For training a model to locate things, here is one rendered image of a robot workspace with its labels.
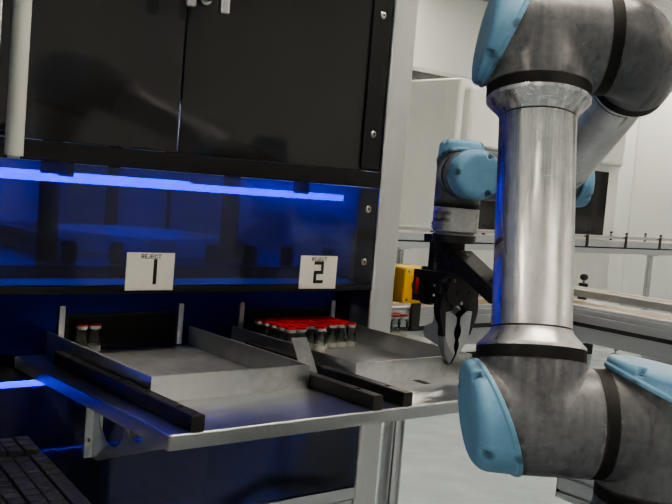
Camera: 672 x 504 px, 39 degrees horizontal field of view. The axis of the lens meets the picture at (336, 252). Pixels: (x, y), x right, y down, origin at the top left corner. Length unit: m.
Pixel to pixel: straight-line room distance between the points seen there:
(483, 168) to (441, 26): 7.12
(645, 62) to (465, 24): 7.65
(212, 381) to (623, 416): 0.56
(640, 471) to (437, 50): 7.56
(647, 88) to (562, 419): 0.39
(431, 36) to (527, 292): 7.46
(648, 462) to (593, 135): 0.45
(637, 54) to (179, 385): 0.70
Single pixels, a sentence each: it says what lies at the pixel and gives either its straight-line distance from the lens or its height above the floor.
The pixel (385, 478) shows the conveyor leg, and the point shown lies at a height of 0.54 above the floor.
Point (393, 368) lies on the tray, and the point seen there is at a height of 0.90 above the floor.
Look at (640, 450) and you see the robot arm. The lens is 1.00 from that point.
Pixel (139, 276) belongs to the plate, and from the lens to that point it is 1.50.
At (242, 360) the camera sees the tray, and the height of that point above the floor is 0.89.
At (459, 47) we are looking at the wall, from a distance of 8.65.
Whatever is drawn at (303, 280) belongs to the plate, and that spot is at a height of 1.01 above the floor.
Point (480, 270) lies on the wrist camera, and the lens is 1.51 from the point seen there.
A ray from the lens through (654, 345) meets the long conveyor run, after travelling 2.30.
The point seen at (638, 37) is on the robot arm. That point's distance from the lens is 1.08.
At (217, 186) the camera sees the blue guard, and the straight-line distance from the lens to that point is 1.56.
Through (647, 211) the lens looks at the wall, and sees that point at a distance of 10.73.
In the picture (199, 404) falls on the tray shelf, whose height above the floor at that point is 0.88.
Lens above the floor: 1.18
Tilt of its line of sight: 4 degrees down
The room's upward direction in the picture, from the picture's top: 5 degrees clockwise
